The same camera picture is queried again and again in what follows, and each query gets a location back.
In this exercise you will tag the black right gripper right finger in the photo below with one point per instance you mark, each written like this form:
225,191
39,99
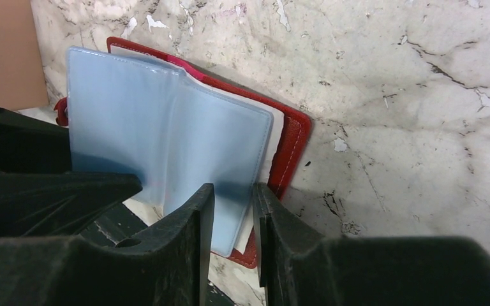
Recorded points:
297,265

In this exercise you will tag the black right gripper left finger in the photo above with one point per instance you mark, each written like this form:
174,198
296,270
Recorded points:
164,264

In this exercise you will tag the red card holder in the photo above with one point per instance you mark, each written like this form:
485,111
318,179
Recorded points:
134,109

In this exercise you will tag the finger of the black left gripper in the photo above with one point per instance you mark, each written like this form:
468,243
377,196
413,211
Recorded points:
29,145
59,204

